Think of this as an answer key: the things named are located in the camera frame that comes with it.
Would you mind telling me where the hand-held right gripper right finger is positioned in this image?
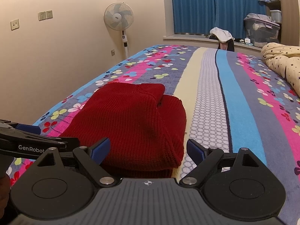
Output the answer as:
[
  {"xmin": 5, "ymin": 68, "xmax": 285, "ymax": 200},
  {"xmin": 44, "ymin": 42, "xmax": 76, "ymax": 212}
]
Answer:
[{"xmin": 179, "ymin": 139, "xmax": 266, "ymax": 189}]

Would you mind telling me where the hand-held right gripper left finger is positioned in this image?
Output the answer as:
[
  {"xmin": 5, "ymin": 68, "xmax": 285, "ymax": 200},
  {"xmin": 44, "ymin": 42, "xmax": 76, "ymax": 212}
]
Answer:
[{"xmin": 35, "ymin": 138, "xmax": 120, "ymax": 189}]

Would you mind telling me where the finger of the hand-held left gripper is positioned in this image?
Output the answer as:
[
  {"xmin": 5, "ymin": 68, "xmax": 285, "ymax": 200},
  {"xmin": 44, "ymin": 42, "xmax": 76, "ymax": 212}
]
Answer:
[{"xmin": 0, "ymin": 119, "xmax": 42, "ymax": 135}]

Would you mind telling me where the red knit sweater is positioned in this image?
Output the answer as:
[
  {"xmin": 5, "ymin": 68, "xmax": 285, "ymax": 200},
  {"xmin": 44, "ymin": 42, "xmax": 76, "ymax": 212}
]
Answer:
[{"xmin": 60, "ymin": 82, "xmax": 187, "ymax": 179}]

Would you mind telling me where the dark chair with clothes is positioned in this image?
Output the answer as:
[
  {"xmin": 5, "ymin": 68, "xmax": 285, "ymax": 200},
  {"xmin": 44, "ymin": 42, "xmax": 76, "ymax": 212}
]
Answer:
[{"xmin": 217, "ymin": 39, "xmax": 235, "ymax": 52}]

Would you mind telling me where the grey clothes pile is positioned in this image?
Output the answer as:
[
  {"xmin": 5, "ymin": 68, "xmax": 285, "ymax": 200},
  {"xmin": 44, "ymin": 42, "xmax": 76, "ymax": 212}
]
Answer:
[{"xmin": 244, "ymin": 13, "xmax": 280, "ymax": 24}]

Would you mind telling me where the floral striped bed blanket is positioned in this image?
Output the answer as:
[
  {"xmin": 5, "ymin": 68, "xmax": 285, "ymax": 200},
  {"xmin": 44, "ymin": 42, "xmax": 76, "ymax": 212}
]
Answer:
[{"xmin": 0, "ymin": 44, "xmax": 300, "ymax": 225}]

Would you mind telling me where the white cloth pile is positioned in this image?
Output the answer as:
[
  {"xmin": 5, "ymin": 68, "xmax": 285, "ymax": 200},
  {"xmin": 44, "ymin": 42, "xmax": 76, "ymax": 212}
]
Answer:
[{"xmin": 209, "ymin": 27, "xmax": 235, "ymax": 43}]

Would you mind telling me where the cream star-print quilt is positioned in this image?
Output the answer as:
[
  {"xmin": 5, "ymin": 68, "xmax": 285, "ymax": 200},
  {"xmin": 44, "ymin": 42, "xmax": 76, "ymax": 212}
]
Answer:
[{"xmin": 261, "ymin": 42, "xmax": 300, "ymax": 94}]

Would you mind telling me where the white standing fan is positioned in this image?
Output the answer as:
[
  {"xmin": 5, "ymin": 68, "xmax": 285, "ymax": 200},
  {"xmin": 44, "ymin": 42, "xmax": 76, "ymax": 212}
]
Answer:
[{"xmin": 104, "ymin": 2, "xmax": 134, "ymax": 59}]

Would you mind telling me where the clear plastic storage box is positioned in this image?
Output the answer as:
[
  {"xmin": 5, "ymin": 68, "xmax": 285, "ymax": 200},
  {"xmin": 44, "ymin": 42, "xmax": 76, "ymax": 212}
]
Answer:
[{"xmin": 244, "ymin": 19, "xmax": 281, "ymax": 48}]

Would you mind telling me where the blue curtain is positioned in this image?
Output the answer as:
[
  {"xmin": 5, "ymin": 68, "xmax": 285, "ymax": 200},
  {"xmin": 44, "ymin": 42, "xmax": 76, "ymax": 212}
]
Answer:
[{"xmin": 170, "ymin": 0, "xmax": 268, "ymax": 35}]

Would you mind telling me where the small clear storage box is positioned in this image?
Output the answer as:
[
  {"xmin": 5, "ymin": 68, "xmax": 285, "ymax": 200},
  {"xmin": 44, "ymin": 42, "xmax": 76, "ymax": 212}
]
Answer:
[{"xmin": 269, "ymin": 10, "xmax": 282, "ymax": 23}]

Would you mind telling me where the wooden shelf unit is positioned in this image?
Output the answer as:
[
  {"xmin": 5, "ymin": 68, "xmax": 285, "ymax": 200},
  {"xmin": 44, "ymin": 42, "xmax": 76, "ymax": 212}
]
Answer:
[{"xmin": 262, "ymin": 0, "xmax": 300, "ymax": 47}]

